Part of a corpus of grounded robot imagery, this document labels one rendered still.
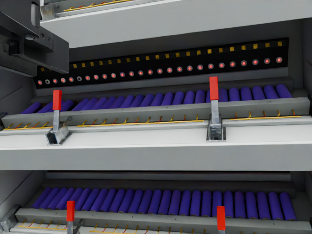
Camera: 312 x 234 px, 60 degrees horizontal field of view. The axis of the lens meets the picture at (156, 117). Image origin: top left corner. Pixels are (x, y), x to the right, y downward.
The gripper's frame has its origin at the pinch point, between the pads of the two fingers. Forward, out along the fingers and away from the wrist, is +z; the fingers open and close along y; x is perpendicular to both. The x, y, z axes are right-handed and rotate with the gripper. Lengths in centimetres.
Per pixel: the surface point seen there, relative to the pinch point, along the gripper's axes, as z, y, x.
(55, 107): 21.6, -12.3, -1.9
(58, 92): 21.7, -11.8, 0.7
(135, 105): 29.4, -0.4, -1.2
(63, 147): 20.9, -10.0, -8.7
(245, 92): 31.1, 19.4, 0.0
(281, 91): 31.1, 25.2, -0.1
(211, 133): 22.5, 13.7, -7.1
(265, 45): 32.6, 23.4, 8.6
